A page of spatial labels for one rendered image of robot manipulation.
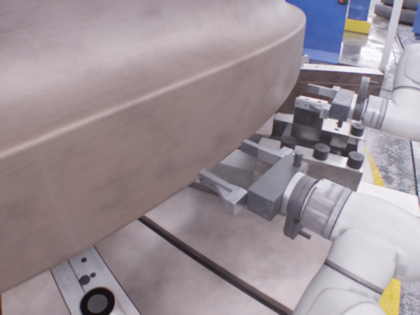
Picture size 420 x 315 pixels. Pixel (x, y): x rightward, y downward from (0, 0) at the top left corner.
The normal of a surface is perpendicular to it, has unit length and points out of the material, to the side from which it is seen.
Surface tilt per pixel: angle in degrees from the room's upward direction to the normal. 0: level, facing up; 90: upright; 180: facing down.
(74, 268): 0
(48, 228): 90
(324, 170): 90
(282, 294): 0
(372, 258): 47
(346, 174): 90
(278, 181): 0
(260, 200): 90
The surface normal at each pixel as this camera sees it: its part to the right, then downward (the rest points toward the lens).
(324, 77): -0.07, 0.58
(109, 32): 0.69, 0.12
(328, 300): -0.70, -0.64
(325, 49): -0.49, 0.51
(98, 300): -0.02, -0.82
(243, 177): -0.43, 0.24
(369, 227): -0.52, -0.30
